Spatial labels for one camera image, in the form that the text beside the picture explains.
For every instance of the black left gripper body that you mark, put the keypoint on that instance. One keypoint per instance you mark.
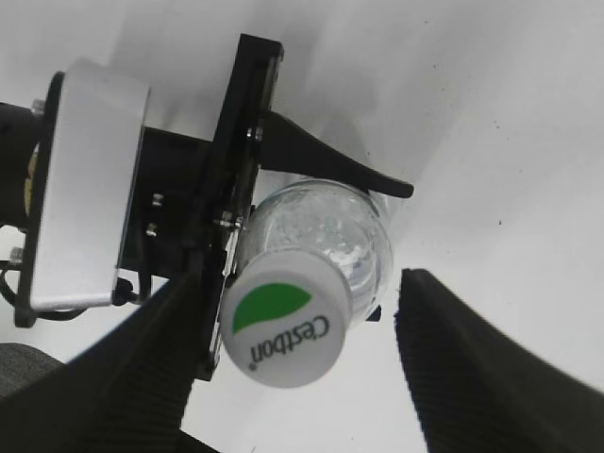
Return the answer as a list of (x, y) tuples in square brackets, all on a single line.
[(191, 197)]

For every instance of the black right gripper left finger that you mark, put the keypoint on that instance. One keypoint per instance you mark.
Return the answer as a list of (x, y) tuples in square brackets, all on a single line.
[(127, 393)]

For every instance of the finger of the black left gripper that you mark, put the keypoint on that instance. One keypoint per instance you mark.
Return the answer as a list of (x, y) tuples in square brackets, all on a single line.
[(374, 315), (288, 148)]

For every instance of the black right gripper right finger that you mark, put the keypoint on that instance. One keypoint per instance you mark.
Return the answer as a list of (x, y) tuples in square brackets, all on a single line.
[(474, 389)]

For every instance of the clear Cestbon water bottle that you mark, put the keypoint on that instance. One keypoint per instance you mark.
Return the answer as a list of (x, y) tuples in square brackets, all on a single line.
[(348, 226)]

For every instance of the white green bottle cap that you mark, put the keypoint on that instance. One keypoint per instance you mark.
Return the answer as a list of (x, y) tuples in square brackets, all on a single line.
[(284, 319)]

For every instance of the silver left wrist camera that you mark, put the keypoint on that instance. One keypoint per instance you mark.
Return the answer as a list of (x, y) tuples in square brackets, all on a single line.
[(81, 192)]

